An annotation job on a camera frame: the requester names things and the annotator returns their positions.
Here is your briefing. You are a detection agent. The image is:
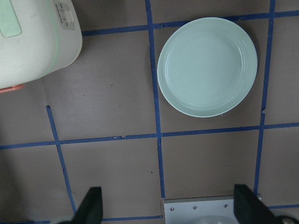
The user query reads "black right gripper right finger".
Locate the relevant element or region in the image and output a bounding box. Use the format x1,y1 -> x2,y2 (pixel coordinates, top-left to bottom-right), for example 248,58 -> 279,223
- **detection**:
234,184 -> 278,224

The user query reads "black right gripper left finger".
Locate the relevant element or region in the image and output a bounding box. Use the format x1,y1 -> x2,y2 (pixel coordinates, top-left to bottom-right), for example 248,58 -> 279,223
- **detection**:
67,187 -> 103,224

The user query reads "white and green rice cooker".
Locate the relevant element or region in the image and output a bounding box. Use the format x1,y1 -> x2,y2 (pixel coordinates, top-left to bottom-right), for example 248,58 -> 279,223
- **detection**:
0,0 -> 83,93

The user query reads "white mounting plate with screws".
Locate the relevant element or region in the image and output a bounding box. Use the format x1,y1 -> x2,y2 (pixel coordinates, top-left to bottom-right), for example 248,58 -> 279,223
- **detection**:
164,196 -> 238,224

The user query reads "light green plate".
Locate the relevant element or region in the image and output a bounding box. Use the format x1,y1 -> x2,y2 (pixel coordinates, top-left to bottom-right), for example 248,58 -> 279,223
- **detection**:
157,17 -> 257,118

